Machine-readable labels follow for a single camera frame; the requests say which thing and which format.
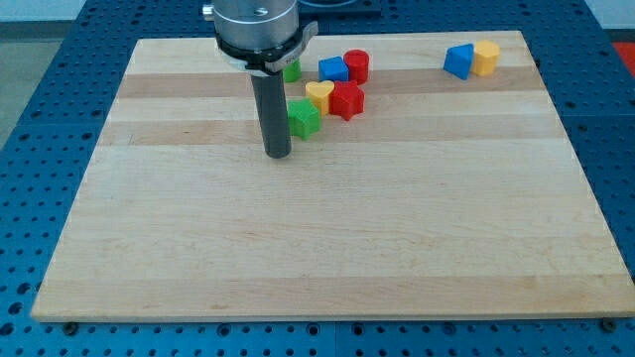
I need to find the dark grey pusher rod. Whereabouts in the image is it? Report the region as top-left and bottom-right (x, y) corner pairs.
(251, 72), (292, 159)

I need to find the black clamp ring flange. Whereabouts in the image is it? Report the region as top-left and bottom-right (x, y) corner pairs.
(215, 21), (318, 76)

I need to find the green star block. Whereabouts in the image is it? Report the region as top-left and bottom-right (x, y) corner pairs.
(288, 98), (321, 141)

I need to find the yellow heart block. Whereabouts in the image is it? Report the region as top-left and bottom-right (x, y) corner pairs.
(305, 80), (334, 115)

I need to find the red star block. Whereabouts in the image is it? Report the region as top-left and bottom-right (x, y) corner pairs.
(329, 80), (365, 121)

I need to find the green block behind rod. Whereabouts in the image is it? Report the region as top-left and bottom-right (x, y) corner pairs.
(283, 59), (302, 83)

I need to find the blue cube block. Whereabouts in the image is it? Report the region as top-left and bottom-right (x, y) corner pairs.
(318, 57), (349, 81)

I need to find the red cylinder block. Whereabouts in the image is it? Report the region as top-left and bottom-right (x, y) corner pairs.
(343, 49), (370, 84)

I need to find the blue triangle block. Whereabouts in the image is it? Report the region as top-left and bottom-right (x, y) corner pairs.
(443, 44), (474, 80)

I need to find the wooden board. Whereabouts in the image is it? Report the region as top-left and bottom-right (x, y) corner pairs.
(32, 31), (634, 323)

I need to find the yellow hexagon block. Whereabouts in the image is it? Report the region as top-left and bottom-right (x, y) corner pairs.
(470, 40), (500, 76)

